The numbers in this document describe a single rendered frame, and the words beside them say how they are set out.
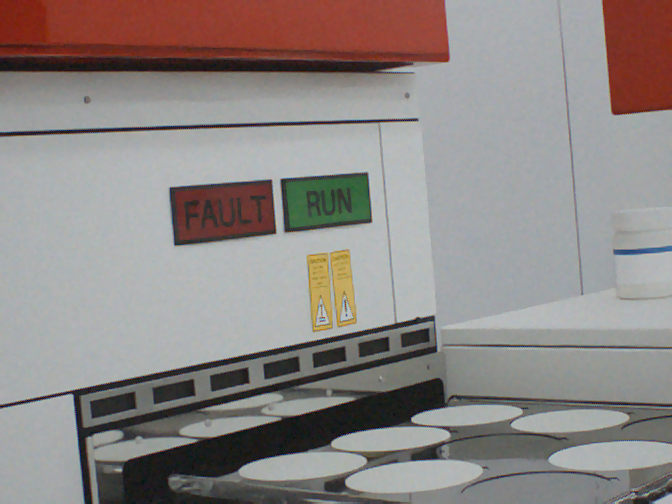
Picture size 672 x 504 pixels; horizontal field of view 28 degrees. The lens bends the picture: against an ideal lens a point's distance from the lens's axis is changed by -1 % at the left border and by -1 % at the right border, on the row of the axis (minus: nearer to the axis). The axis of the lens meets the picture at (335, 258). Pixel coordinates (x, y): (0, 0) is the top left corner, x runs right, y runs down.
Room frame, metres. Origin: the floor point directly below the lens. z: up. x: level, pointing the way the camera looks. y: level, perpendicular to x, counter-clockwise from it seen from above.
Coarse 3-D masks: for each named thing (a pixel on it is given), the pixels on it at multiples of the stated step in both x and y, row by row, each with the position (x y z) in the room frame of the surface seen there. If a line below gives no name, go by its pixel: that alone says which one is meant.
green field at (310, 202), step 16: (288, 192) 1.19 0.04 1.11; (304, 192) 1.21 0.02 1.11; (320, 192) 1.22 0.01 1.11; (336, 192) 1.24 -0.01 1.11; (352, 192) 1.26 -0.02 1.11; (288, 208) 1.19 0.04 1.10; (304, 208) 1.21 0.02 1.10; (320, 208) 1.22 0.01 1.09; (336, 208) 1.24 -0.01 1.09; (352, 208) 1.25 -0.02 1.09; (368, 208) 1.27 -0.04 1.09; (304, 224) 1.21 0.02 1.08
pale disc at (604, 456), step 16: (576, 448) 1.01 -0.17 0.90; (592, 448) 1.00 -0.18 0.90; (608, 448) 0.99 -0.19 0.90; (624, 448) 0.99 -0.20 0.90; (640, 448) 0.98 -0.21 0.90; (656, 448) 0.98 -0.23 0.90; (560, 464) 0.96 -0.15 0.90; (576, 464) 0.95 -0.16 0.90; (592, 464) 0.95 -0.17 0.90; (608, 464) 0.94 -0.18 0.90; (624, 464) 0.94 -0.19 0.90; (640, 464) 0.93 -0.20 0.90; (656, 464) 0.93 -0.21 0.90
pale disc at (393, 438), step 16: (368, 432) 1.15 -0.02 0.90; (384, 432) 1.14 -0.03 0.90; (400, 432) 1.14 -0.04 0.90; (416, 432) 1.13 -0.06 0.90; (432, 432) 1.12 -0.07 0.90; (448, 432) 1.12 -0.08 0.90; (352, 448) 1.09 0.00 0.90; (368, 448) 1.08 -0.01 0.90; (384, 448) 1.07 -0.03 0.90; (400, 448) 1.07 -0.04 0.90
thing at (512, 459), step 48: (480, 432) 1.10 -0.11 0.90; (528, 432) 1.08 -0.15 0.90; (576, 432) 1.07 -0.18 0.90; (624, 432) 1.05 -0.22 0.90; (240, 480) 1.00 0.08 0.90; (288, 480) 0.98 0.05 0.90; (336, 480) 0.97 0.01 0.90; (480, 480) 0.93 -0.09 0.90; (528, 480) 0.92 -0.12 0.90; (576, 480) 0.90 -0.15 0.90; (624, 480) 0.89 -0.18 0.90
